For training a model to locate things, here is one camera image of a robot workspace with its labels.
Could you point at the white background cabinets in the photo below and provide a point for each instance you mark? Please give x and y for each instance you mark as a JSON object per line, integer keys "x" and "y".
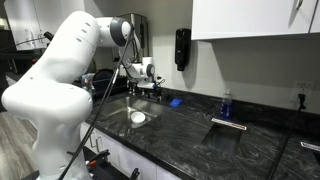
{"x": 20, "y": 16}

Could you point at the small chrome side faucet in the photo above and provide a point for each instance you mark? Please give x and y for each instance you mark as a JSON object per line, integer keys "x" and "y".
{"x": 128, "y": 87}

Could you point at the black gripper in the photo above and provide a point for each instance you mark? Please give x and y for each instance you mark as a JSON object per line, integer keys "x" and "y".
{"x": 156, "y": 91}

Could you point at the white wall cabinet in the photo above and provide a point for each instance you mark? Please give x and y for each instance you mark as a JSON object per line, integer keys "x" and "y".
{"x": 250, "y": 16}

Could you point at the steel paper towel dispenser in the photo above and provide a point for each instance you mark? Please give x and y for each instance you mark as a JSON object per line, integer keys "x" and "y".
{"x": 144, "y": 36}

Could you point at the chrome faucet lever red mark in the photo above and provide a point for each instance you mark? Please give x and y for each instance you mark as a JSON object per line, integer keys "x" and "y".
{"x": 141, "y": 93}

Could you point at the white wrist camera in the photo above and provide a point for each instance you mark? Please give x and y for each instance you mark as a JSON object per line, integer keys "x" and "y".
{"x": 146, "y": 85}

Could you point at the clear bottle blue liquid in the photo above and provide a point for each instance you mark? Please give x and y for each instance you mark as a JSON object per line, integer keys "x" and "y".
{"x": 226, "y": 106}

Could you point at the black camera on stand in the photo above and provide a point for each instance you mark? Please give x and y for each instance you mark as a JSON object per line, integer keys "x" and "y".
{"x": 48, "y": 35}

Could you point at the countertop trash chute opening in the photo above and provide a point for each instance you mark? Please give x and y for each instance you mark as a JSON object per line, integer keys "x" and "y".
{"x": 230, "y": 124}
{"x": 310, "y": 146}

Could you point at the black clamp orange grip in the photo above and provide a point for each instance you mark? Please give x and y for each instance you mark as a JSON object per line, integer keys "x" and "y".
{"x": 100, "y": 155}
{"x": 134, "y": 174}

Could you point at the black wall soap dispenser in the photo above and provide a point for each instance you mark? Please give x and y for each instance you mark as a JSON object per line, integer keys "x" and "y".
{"x": 182, "y": 50}

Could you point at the white cup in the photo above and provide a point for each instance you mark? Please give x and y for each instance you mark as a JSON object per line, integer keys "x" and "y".
{"x": 138, "y": 117}

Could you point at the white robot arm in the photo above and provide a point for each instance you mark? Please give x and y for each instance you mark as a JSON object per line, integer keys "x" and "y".
{"x": 56, "y": 86}

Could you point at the round dinner plate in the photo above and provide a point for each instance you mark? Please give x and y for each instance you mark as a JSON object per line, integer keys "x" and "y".
{"x": 101, "y": 80}

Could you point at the white wall outlet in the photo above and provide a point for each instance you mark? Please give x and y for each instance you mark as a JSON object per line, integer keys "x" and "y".
{"x": 302, "y": 88}

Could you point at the stainless steel sink basin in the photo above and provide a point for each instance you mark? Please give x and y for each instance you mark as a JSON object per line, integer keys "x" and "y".
{"x": 148, "y": 107}

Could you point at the blue sponge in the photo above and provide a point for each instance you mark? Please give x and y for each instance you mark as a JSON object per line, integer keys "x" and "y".
{"x": 175, "y": 103}

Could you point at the chrome faucet lever blue mark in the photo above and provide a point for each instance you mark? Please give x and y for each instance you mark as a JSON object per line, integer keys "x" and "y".
{"x": 161, "y": 99}

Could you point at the white base cabinet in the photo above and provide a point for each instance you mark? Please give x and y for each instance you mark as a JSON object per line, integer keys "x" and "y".
{"x": 143, "y": 163}

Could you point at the black background desk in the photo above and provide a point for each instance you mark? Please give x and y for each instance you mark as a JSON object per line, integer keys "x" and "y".
{"x": 15, "y": 61}

